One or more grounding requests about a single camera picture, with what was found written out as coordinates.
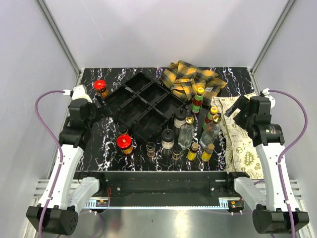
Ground black compartment organizer tray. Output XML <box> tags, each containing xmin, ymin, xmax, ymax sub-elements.
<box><xmin>102</xmin><ymin>72</ymin><xmax>186</xmax><ymax>143</ymax></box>

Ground red sauce bottle yellow cap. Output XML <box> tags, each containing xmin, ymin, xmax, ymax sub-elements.
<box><xmin>191</xmin><ymin>87</ymin><xmax>204</xmax><ymax>114</ymax></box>

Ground red sauce bottle front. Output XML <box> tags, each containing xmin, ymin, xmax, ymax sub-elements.
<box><xmin>203</xmin><ymin>106</ymin><xmax>218</xmax><ymax>130</ymax></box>

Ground black top grinder front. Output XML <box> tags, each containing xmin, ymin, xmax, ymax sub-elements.
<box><xmin>161</xmin><ymin>129</ymin><xmax>174</xmax><ymax>150</ymax></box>

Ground yellow label bottle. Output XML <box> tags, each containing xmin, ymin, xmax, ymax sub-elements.
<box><xmin>187</xmin><ymin>142</ymin><xmax>199</xmax><ymax>161</ymax></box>
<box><xmin>201</xmin><ymin>143</ymin><xmax>215</xmax><ymax>162</ymax></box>

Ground small glass jar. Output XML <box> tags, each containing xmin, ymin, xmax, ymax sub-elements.
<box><xmin>172</xmin><ymin>144</ymin><xmax>182</xmax><ymax>160</ymax></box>
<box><xmin>146</xmin><ymin>142</ymin><xmax>156</xmax><ymax>158</ymax></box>

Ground red lid jar back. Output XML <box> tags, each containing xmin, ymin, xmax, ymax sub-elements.
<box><xmin>94</xmin><ymin>80</ymin><xmax>109</xmax><ymax>99</ymax></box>

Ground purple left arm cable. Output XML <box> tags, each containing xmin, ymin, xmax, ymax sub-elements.
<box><xmin>34</xmin><ymin>90</ymin><xmax>105</xmax><ymax>238</ymax></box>

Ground yellow plaid cloth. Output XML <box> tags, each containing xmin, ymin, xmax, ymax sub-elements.
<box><xmin>159</xmin><ymin>60</ymin><xmax>226</xmax><ymax>106</ymax></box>

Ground black grinder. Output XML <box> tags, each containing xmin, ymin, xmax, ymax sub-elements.
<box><xmin>174</xmin><ymin>108</ymin><xmax>187</xmax><ymax>129</ymax></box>
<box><xmin>161</xmin><ymin>129</ymin><xmax>174</xmax><ymax>150</ymax></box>

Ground red lid jar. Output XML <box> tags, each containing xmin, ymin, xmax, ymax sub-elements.
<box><xmin>94</xmin><ymin>80</ymin><xmax>109</xmax><ymax>99</ymax></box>
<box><xmin>116</xmin><ymin>134</ymin><xmax>134</xmax><ymax>156</ymax></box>

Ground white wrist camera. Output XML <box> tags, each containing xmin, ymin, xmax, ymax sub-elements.
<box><xmin>260</xmin><ymin>88</ymin><xmax>276</xmax><ymax>109</ymax></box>
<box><xmin>63</xmin><ymin>85</ymin><xmax>93</xmax><ymax>103</ymax></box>

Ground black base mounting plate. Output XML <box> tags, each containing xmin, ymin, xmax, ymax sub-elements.
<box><xmin>74</xmin><ymin>171</ymin><xmax>242</xmax><ymax>209</ymax></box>

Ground red lid jar front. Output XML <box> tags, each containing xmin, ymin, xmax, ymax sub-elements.
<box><xmin>116</xmin><ymin>134</ymin><xmax>134</xmax><ymax>156</ymax></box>

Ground small glass jar left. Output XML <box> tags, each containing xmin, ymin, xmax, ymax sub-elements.
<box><xmin>146</xmin><ymin>142</ymin><xmax>156</xmax><ymax>158</ymax></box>

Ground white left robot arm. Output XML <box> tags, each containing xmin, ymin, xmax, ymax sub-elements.
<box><xmin>26</xmin><ymin>85</ymin><xmax>111</xmax><ymax>238</ymax></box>

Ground black top grinder back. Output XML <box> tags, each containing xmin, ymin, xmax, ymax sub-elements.
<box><xmin>174</xmin><ymin>108</ymin><xmax>187</xmax><ymax>129</ymax></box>

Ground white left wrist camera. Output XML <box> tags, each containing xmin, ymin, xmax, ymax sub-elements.
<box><xmin>63</xmin><ymin>85</ymin><xmax>93</xmax><ymax>103</ymax></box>

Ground clear oil bottle gold spout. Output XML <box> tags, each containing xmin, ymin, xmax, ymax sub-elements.
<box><xmin>178</xmin><ymin>117</ymin><xmax>195</xmax><ymax>150</ymax></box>

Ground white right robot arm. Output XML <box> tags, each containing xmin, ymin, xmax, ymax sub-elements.
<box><xmin>225</xmin><ymin>89</ymin><xmax>310</xmax><ymax>238</ymax></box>

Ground small glass jar right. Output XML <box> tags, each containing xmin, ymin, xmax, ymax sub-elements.
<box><xmin>172</xmin><ymin>144</ymin><xmax>182</xmax><ymax>160</ymax></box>

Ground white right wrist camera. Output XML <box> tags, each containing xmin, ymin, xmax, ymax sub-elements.
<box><xmin>260</xmin><ymin>88</ymin><xmax>276</xmax><ymax>109</ymax></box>

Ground cream printed cloth bag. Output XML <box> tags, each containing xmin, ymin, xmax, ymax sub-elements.
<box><xmin>211</xmin><ymin>96</ymin><xmax>264</xmax><ymax>180</ymax></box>

